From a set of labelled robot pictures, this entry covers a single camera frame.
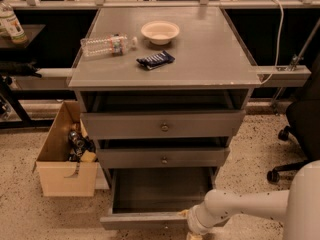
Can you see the grey top drawer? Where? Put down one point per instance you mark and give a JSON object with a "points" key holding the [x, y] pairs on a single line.
{"points": [[142, 119]]}

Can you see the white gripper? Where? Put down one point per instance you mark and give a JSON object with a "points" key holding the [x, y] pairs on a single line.
{"points": [[194, 222]]}

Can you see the grey metal railing beam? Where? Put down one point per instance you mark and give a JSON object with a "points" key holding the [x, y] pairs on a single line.
{"points": [[69, 5]]}

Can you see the green label spray bottle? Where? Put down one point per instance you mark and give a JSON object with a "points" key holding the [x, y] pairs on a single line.
{"points": [[11, 23]]}

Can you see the black office chair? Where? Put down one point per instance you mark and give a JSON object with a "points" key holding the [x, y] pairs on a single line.
{"points": [[303, 117]]}

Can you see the yellow sponge in box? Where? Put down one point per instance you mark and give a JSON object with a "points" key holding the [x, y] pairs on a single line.
{"points": [[88, 156]]}

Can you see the black side table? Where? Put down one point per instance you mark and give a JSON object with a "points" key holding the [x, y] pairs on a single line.
{"points": [[10, 69]]}

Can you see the grey middle drawer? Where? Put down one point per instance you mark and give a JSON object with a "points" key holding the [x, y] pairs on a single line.
{"points": [[162, 152]]}

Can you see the dark blue snack packet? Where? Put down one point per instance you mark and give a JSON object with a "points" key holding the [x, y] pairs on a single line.
{"points": [[156, 60]]}

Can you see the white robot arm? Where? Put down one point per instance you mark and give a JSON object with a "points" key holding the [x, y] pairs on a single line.
{"points": [[298, 208]]}

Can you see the cardboard box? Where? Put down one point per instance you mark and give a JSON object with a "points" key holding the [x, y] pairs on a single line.
{"points": [[60, 177]]}

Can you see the cans inside box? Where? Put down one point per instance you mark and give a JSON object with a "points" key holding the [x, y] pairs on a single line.
{"points": [[79, 145]]}

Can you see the clear plastic water bottle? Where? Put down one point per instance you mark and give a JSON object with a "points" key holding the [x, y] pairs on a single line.
{"points": [[117, 44]]}

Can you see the grey bottom drawer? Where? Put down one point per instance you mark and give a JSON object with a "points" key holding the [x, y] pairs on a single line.
{"points": [[153, 198]]}

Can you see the grey drawer cabinet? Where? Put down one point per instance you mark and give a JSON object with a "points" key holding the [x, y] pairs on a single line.
{"points": [[210, 66]]}

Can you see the grey drawer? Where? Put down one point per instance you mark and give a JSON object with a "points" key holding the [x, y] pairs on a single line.
{"points": [[162, 152], [142, 119], [153, 198]]}

